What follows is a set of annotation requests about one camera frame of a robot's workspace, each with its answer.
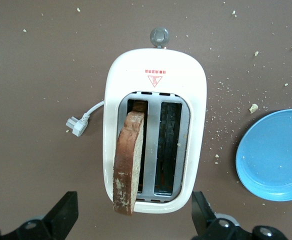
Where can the white toaster power plug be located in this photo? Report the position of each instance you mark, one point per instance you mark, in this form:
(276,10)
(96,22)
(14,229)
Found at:
(77,126)

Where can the large bread crumb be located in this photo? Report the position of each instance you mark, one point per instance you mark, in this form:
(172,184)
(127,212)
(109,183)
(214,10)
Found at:
(253,108)

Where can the blue plate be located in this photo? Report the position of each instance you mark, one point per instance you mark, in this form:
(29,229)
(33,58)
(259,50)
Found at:
(273,155)

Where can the brown bread slice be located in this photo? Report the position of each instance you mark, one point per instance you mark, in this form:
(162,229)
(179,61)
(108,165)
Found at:
(126,162)

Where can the white two-slot toaster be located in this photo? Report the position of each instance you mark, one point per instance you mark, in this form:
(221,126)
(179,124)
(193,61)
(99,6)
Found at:
(156,62)

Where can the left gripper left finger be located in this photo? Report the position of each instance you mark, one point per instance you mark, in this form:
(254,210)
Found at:
(63,215)

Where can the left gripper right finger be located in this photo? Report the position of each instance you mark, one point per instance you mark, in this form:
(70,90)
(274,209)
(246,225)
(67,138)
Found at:
(201,215)

